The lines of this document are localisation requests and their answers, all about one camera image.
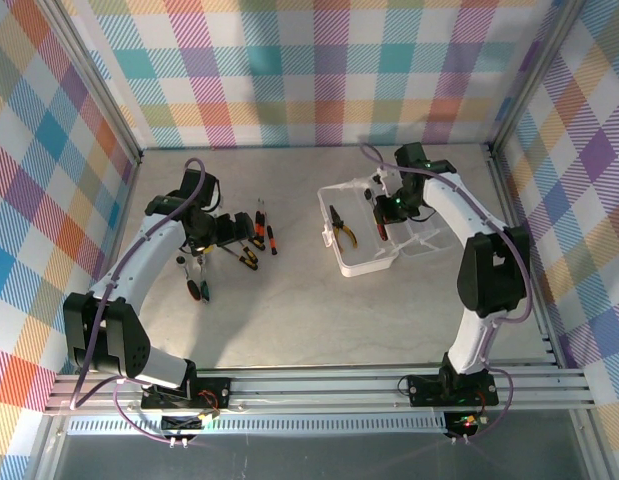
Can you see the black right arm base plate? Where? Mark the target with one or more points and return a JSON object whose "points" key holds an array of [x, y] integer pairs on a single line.
{"points": [[424, 390]]}

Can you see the long dark metal file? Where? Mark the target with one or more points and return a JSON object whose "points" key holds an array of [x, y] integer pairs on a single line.
{"points": [[273, 242]]}

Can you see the aluminium side rail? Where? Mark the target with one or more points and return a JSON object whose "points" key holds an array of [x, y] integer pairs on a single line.
{"points": [[130, 190], [507, 200]]}

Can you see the black controller box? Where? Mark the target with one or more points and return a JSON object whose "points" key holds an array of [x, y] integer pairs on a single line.
{"points": [[184, 425], [464, 422]]}

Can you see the yellow black pliers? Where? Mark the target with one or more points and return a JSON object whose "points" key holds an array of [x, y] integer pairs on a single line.
{"points": [[346, 232]]}

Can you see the aluminium frame post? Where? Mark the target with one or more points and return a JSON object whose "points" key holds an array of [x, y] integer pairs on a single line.
{"points": [[539, 75], [89, 80]]}

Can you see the black left controller box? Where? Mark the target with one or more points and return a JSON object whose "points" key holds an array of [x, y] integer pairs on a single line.
{"points": [[184, 425]]}

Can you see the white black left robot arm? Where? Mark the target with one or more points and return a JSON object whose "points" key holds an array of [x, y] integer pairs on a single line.
{"points": [[139, 260]]}

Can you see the wide aluminium base rail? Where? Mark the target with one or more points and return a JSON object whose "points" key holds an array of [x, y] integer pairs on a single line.
{"points": [[314, 390]]}

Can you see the clear plastic tool box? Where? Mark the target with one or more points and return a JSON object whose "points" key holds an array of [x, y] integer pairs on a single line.
{"points": [[359, 260]]}

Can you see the black right controller box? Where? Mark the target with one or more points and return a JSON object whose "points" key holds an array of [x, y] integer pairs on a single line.
{"points": [[464, 422]]}

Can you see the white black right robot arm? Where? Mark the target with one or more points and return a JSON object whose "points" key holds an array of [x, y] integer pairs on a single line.
{"points": [[469, 210]]}

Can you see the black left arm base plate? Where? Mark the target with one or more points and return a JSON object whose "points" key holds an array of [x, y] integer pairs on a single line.
{"points": [[214, 395]]}

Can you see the orange black screwdriver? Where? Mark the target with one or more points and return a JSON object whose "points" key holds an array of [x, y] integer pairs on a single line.
{"points": [[264, 235], [259, 227]]}

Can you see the yellow black screwdriver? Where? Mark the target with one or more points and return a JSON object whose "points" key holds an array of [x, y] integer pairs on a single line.
{"points": [[256, 245], [249, 262]]}

